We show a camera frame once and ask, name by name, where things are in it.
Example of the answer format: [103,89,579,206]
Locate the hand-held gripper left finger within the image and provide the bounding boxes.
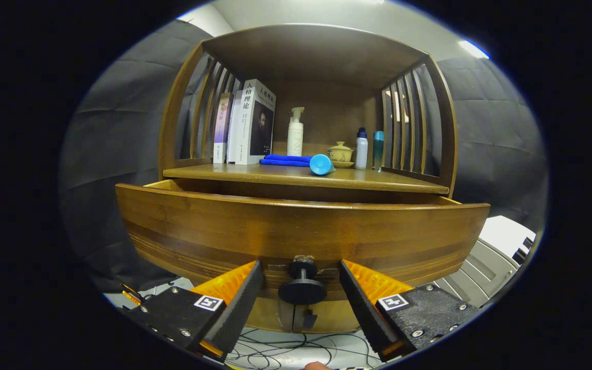
[124,260,265,363]

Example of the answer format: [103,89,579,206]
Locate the small ceiling light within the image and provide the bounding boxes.
[458,40,491,60]

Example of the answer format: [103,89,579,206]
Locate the black round drawer knob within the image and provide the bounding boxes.
[278,258,327,305]

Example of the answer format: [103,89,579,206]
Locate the beige lidded teacup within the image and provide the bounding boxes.
[327,141,354,162]

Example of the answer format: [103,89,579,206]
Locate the wooden cabinet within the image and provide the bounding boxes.
[158,23,458,334]

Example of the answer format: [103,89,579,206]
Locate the black floor cables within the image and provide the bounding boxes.
[224,329,384,370]

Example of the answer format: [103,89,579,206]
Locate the wooden countertop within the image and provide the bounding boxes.
[163,160,451,195]

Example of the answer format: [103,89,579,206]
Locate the wooden drawer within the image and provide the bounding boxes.
[115,179,491,304]

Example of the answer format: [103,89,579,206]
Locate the thin purple book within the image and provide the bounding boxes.
[213,92,232,164]

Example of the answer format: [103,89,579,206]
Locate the blue white cosmetic tube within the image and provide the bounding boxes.
[309,154,336,176]

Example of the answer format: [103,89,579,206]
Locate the clear teal bottle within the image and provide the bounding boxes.
[373,131,385,172]

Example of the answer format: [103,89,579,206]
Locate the orange black tool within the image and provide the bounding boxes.
[120,283,145,308]

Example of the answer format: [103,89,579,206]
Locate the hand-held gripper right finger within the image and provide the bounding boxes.
[339,260,482,362]

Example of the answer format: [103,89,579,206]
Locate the white bottle with blue cap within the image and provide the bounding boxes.
[355,127,368,171]

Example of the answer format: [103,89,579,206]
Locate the thick white portrait book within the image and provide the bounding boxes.
[227,79,276,165]

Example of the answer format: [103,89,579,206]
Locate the blue folded cloth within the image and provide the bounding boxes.
[260,154,313,168]

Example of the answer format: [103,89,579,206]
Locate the white pump bottle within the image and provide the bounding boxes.
[287,107,305,157]

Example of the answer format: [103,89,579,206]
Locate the grey drawer unit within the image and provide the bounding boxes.
[432,215,538,309]

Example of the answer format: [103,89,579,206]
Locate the wooden cabinet door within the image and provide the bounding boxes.
[293,298,361,334]
[249,297,297,332]

